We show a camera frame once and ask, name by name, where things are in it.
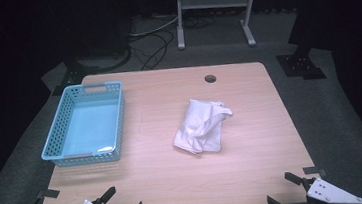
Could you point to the white cloth garment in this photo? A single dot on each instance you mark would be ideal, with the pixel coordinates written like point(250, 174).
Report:
point(201, 126)

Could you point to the black tape piece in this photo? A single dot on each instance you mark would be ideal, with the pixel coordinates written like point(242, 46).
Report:
point(313, 170)
point(48, 193)

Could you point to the white metal desk stand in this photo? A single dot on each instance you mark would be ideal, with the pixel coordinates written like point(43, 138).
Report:
point(212, 0)

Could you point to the blue plastic basket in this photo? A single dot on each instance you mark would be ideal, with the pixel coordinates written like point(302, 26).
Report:
point(88, 131)

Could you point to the black stand base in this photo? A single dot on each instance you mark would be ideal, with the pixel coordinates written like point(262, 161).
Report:
point(301, 67)

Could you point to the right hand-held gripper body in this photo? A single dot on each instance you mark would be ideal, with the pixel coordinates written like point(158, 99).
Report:
point(328, 193)

